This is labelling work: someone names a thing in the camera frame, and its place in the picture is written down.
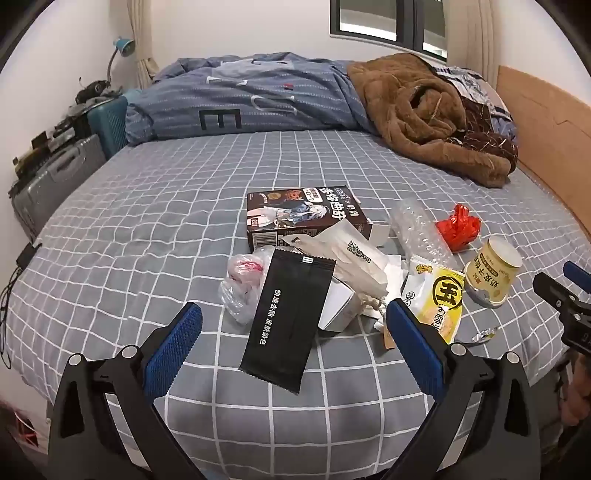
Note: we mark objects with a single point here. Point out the grey suitcase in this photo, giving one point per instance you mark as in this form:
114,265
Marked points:
55,180

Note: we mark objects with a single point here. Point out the yellow snack packet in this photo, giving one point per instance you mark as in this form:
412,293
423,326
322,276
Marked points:
438,300

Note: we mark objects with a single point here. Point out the beige curtain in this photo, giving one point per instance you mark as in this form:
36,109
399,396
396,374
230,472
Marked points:
480,37
143,37

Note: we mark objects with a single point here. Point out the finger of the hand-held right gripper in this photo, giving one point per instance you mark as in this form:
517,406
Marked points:
576,273
551,288

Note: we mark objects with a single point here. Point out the black foil packet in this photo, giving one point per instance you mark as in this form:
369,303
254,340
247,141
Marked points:
286,323

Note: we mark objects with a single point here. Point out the small white cardboard box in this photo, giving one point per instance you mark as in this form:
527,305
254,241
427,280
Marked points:
337,300

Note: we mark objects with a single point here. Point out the bed with grey checked sheet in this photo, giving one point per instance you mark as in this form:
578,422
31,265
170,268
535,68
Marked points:
138,221

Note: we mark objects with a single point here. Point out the teal suitcase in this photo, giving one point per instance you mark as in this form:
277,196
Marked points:
108,127

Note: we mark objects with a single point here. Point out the cream yoghurt cup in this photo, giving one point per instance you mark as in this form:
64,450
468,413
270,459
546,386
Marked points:
489,272

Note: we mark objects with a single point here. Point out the dark desk clutter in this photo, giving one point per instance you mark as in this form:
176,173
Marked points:
94,90

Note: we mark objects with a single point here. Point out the white paper bag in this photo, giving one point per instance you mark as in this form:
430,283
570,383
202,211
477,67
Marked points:
351,251

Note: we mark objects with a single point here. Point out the brown fleece coat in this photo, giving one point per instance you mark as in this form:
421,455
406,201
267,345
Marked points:
397,115

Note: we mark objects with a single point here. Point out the wooden headboard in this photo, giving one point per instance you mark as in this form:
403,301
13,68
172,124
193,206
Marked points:
545,129

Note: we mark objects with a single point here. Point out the blue desk lamp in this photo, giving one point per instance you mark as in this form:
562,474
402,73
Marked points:
122,46

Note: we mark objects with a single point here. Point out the black power adapter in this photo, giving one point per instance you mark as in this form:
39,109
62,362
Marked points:
27,254

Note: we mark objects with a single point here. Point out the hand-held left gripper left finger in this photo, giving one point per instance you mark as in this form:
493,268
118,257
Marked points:
173,350

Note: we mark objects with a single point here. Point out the blue white patterned pillow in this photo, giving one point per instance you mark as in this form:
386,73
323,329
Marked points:
475,83

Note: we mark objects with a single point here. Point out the foil lid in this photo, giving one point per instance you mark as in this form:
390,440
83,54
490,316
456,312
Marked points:
480,338

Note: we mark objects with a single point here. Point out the clear plastic bag red print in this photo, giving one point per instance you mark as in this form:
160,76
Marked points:
240,277

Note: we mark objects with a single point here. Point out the red wrapper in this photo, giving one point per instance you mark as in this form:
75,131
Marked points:
459,226

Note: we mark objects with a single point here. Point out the brown cookie box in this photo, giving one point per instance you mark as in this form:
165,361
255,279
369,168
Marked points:
295,207

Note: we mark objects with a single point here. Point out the crushed clear plastic bottle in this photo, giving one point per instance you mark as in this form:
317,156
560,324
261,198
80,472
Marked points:
415,230

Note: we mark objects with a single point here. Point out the dark framed window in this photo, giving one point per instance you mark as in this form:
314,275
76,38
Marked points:
369,18

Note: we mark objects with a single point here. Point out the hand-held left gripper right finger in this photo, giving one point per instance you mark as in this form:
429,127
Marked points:
415,341

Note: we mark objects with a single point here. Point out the brown patterned pajama top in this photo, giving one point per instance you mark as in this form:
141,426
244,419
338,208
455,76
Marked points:
489,134

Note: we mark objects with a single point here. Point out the white crumpled paper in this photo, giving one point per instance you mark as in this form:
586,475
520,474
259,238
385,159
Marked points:
396,277

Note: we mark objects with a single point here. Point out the blue striped duvet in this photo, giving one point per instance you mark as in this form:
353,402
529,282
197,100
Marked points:
258,101

